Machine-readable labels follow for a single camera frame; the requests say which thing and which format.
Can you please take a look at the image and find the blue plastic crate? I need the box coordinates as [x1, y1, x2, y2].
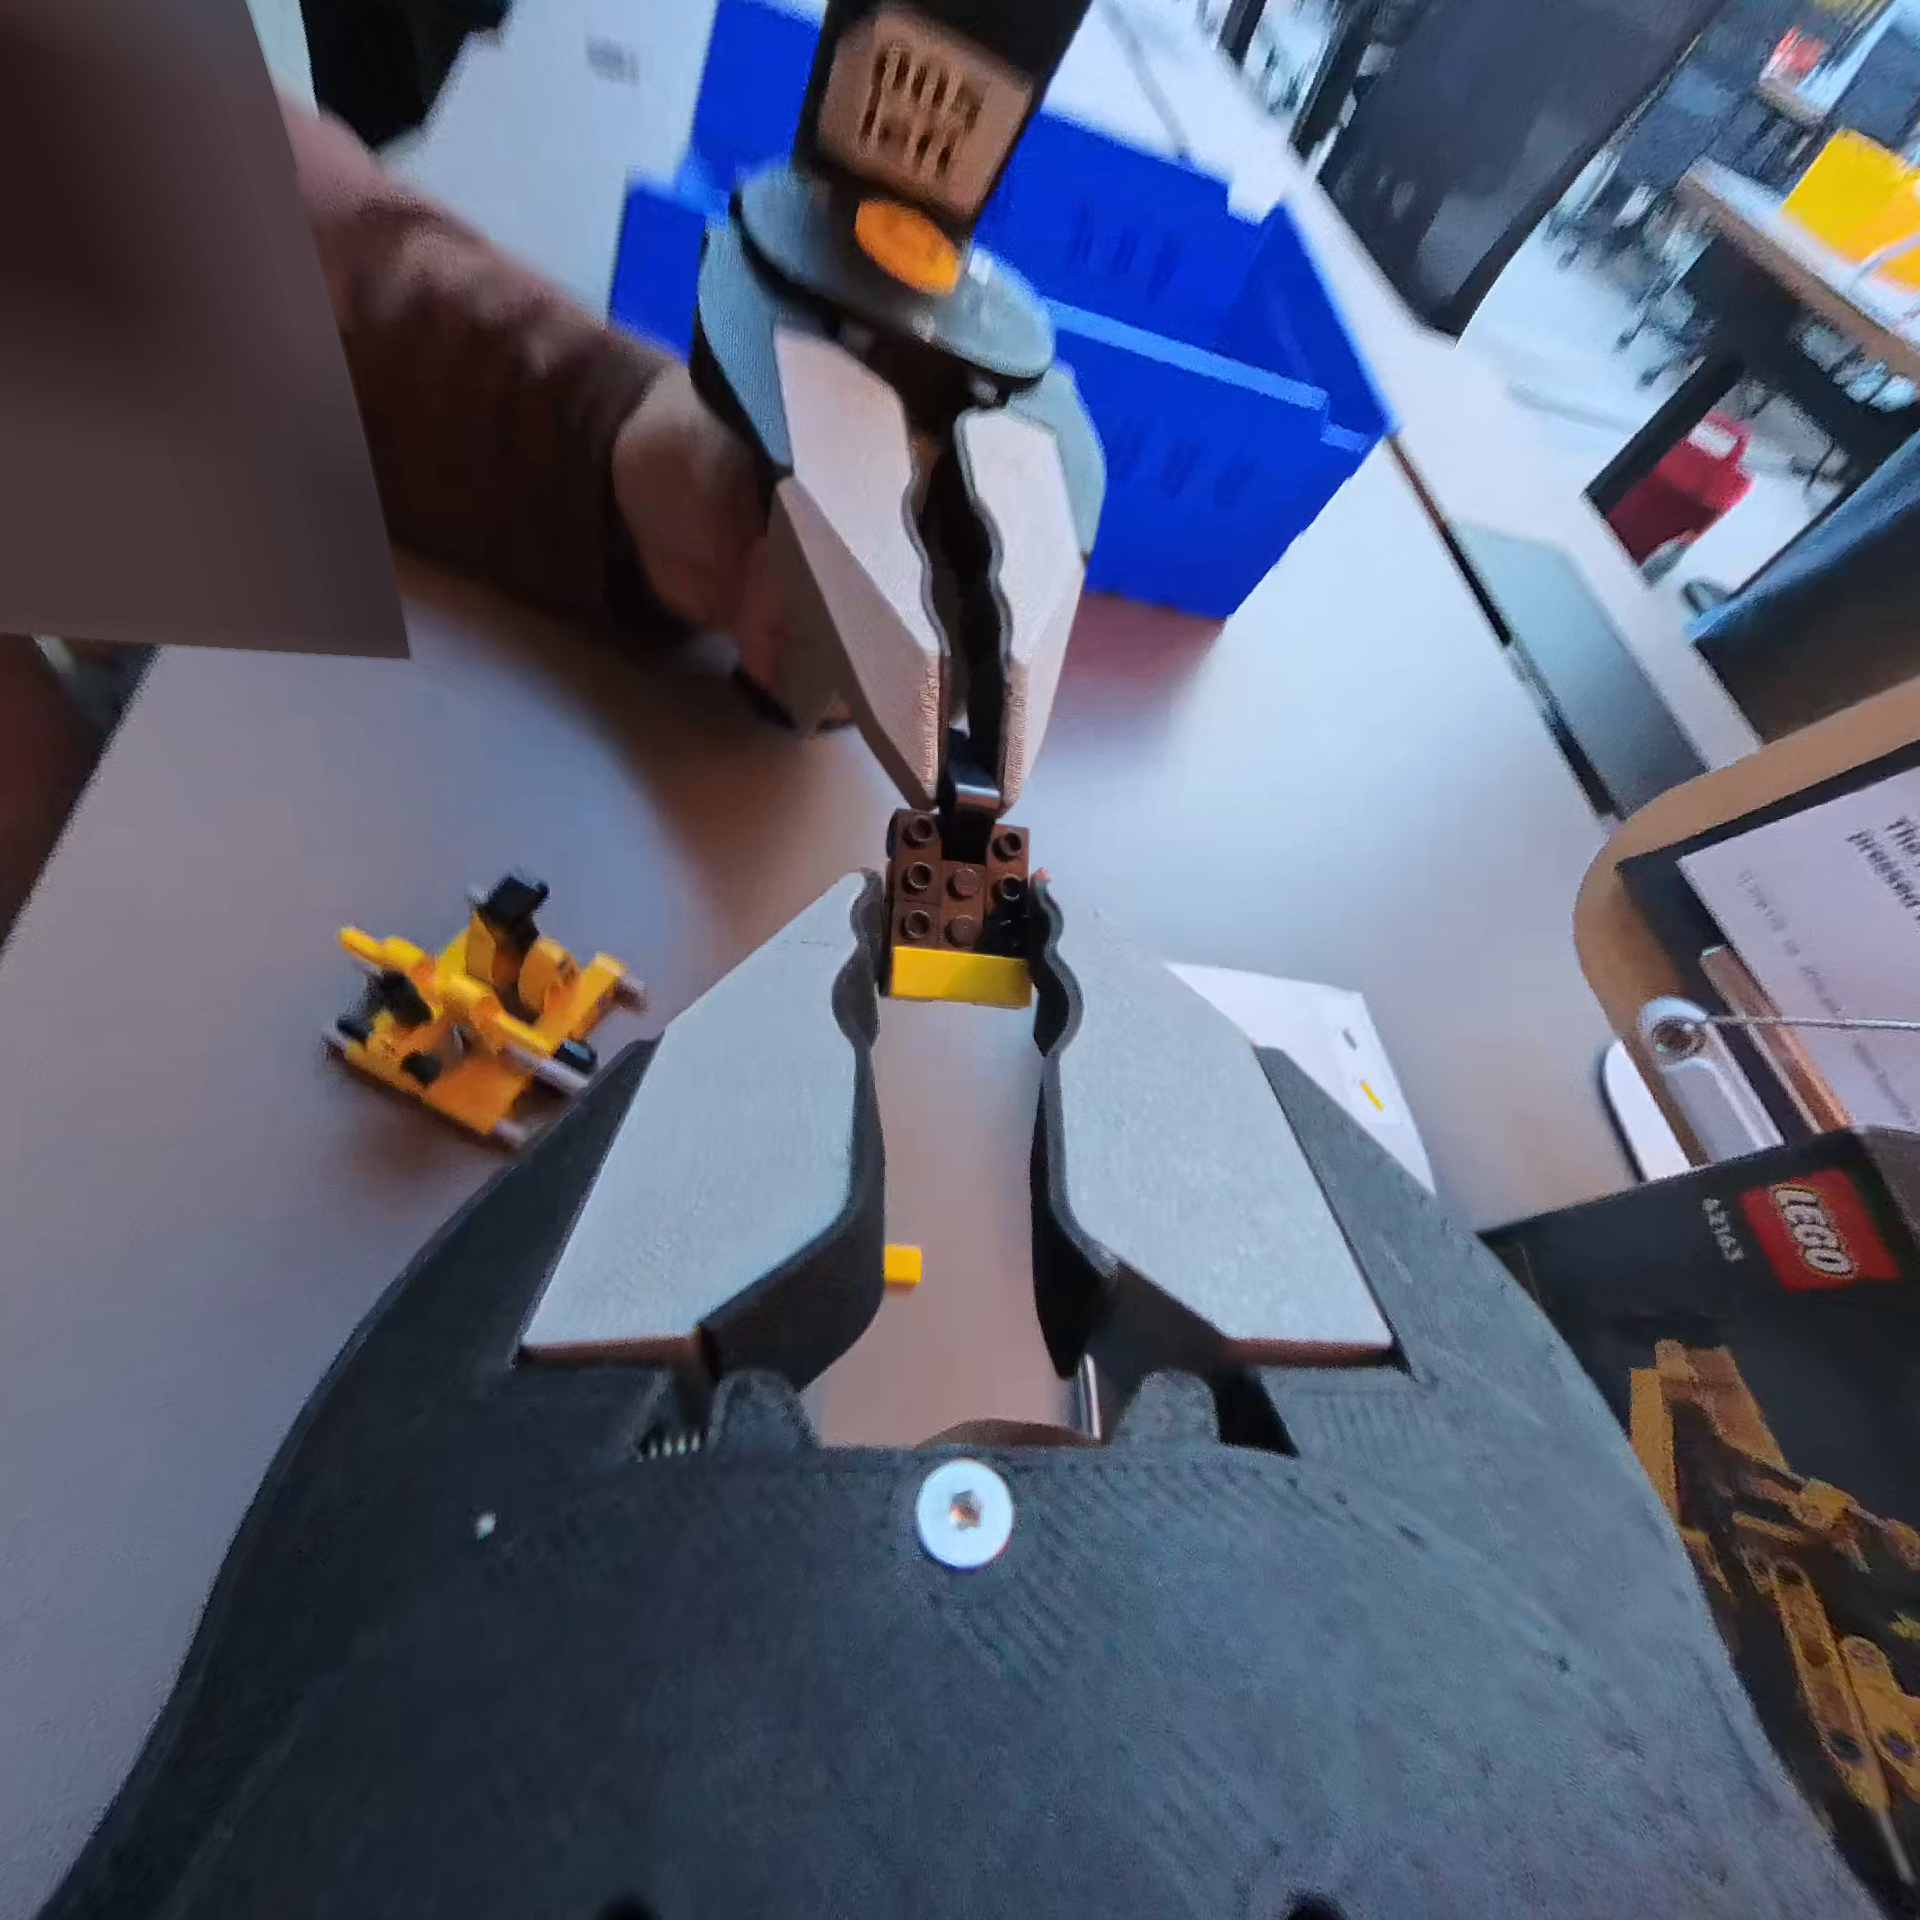
[606, 176, 1394, 620]
[698, 0, 1289, 303]

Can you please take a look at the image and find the person's left forearm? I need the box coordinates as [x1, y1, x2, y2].
[283, 97, 681, 620]

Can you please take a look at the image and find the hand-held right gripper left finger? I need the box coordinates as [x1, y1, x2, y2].
[520, 872, 890, 1390]

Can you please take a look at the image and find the person's left hand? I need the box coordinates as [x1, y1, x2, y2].
[612, 367, 807, 694]

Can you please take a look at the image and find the white plastic object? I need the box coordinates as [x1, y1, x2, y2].
[1602, 997, 1792, 1180]

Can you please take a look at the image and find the small black lego piece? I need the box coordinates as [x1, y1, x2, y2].
[933, 732, 1004, 843]

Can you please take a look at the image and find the yellow and black brick assembly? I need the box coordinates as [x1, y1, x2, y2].
[880, 806, 1048, 1009]

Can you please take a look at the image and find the black lego box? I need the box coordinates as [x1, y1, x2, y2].
[1476, 1126, 1920, 1897]

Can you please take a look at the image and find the wooden tray with paper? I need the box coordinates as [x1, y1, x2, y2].
[1572, 719, 1920, 1172]

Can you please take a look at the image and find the yellow technic lego assembly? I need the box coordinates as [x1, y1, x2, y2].
[321, 873, 651, 1150]

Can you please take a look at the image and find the black office chair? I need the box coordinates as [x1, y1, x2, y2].
[1317, 0, 1730, 341]

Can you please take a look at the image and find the wooden table with black legs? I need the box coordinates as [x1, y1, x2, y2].
[1587, 155, 1920, 510]

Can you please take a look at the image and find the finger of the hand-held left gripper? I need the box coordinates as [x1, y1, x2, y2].
[766, 329, 961, 809]
[918, 405, 1087, 806]

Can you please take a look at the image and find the yellow box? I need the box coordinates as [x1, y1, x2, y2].
[1778, 129, 1920, 295]

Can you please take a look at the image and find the red object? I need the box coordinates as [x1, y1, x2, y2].
[1602, 413, 1758, 570]

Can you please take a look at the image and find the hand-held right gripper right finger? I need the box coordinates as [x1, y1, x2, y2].
[1031, 881, 1399, 1377]

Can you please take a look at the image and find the lego instruction booklet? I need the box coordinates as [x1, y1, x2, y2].
[1170, 957, 1434, 1191]

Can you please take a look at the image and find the dark blue chair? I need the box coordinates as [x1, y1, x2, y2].
[1689, 434, 1920, 746]

